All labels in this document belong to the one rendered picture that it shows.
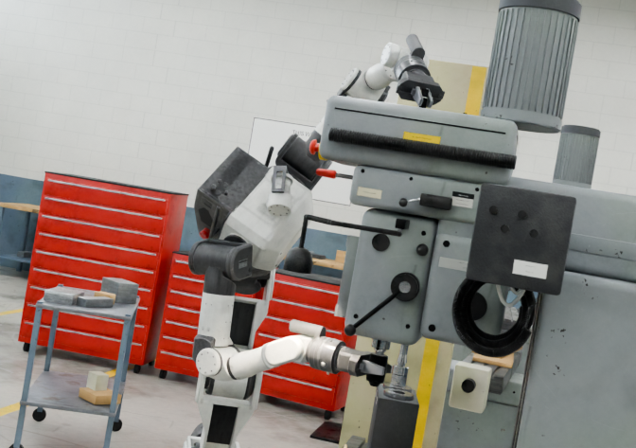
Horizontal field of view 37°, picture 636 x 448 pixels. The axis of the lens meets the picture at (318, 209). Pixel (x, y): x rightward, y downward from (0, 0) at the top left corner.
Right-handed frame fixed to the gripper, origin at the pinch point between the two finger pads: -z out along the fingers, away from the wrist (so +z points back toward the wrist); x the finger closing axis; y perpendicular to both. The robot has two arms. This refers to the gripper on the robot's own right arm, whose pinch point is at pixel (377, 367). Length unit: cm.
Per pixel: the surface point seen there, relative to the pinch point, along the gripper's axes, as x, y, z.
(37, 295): 349, 79, 439
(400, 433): 33.3, 23.0, 2.8
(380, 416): 30.5, 19.2, 8.7
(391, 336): -8.5, -9.9, -5.7
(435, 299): -8.2, -21.1, -15.2
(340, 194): 819, -39, 421
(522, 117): -3, -67, -27
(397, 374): 44.6, 8.9, 11.4
